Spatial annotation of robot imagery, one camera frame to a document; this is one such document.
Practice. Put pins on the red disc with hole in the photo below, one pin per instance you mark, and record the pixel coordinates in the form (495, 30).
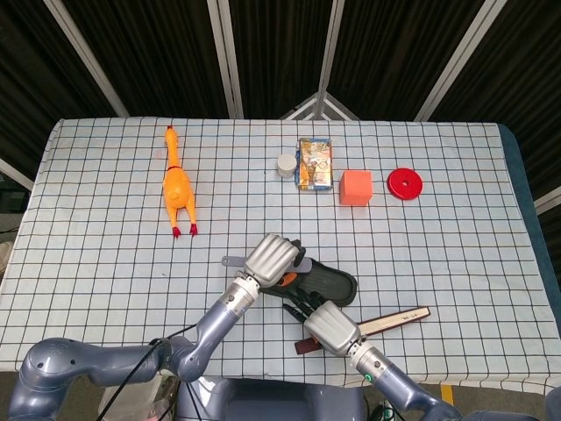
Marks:
(412, 190)

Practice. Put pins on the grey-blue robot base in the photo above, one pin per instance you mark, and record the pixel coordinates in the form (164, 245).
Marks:
(271, 401)

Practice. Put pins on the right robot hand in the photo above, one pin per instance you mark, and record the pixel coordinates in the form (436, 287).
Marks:
(333, 329)

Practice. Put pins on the dark red folded fan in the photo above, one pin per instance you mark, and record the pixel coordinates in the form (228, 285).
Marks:
(394, 319)

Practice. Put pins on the white triangular partition foot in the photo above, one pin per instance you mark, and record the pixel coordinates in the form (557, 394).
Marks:
(326, 105)

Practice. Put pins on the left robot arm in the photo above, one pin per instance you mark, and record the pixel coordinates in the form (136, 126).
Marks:
(219, 316)

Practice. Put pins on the white partition frame post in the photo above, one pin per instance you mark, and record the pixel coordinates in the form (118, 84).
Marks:
(87, 59)
(225, 57)
(328, 48)
(460, 59)

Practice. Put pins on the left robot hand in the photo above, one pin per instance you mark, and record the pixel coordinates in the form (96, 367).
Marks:
(269, 259)

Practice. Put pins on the black slipper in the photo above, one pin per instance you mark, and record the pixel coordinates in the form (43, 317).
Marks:
(335, 285)

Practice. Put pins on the small white jar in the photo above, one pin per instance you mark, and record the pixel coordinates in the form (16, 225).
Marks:
(286, 166)

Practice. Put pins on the orange foam cube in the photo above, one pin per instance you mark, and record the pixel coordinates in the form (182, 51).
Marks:
(356, 188)

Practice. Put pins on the white checked tablecloth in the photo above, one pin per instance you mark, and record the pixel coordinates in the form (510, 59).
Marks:
(131, 263)

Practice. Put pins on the colourful printed packet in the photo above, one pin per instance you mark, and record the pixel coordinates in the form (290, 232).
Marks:
(314, 164)

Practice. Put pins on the orange rubber chicken toy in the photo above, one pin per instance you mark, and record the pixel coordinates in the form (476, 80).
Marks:
(177, 184)

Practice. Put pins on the grey tool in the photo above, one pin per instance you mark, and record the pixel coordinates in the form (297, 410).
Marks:
(234, 261)

